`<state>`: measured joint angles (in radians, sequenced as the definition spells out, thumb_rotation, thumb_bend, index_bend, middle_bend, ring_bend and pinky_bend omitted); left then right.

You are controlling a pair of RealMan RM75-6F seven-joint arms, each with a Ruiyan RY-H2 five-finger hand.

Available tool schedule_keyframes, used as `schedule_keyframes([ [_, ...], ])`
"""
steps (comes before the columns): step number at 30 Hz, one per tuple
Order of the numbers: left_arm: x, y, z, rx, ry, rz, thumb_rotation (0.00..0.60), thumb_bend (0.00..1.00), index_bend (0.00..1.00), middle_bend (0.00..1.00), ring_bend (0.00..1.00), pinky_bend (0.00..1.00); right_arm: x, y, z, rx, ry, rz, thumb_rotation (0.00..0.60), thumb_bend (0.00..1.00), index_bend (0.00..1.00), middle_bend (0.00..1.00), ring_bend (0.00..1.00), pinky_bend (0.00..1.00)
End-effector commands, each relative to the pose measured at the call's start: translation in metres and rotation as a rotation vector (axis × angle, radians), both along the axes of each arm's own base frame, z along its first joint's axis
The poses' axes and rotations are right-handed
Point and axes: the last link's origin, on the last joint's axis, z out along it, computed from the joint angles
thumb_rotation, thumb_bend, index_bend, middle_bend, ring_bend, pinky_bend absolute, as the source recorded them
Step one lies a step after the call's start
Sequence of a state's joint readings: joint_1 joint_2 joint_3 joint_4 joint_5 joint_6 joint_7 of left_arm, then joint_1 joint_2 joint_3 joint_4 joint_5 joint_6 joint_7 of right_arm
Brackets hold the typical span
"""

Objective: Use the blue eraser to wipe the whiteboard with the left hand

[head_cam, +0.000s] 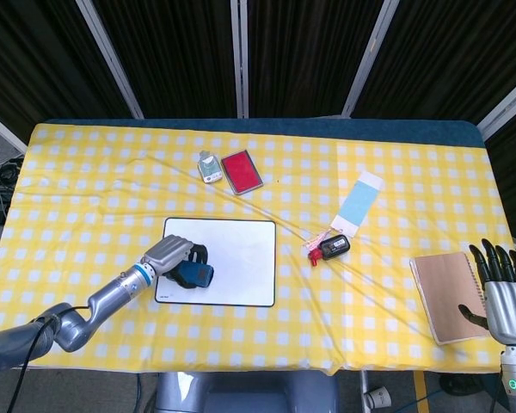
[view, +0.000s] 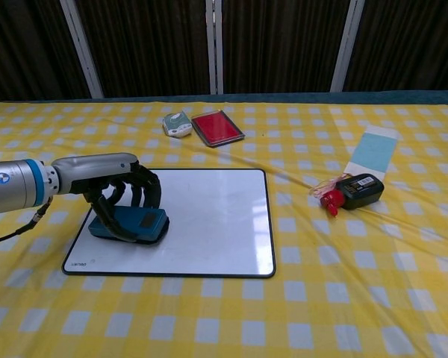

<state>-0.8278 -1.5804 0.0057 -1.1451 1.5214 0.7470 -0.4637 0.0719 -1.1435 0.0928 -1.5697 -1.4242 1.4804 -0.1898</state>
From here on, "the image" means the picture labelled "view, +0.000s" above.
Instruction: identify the small grey-green device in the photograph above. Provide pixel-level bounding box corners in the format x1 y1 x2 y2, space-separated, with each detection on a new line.
162 110 193 139

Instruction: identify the white drawing board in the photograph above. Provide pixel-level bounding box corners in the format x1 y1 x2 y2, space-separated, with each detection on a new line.
61 168 277 279

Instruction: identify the yellow white checkered tablecloth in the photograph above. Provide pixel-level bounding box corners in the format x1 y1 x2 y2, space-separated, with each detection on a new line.
0 101 448 358

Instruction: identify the black box with label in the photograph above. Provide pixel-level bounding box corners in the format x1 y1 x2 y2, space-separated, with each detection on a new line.
337 173 385 211

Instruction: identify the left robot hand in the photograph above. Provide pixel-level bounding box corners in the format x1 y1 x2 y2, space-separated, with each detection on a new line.
50 151 162 244

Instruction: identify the blue board eraser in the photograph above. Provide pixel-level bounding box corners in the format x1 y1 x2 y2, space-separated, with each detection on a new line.
87 205 170 245

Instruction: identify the light blue paper card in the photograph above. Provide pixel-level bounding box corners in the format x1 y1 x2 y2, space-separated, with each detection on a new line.
342 125 401 178

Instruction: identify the red stamp pad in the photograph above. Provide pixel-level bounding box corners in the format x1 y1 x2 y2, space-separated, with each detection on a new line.
190 110 246 148

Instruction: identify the white metal partition post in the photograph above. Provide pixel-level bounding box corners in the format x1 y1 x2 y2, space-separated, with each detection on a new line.
58 0 105 99
205 0 225 95
329 0 366 92

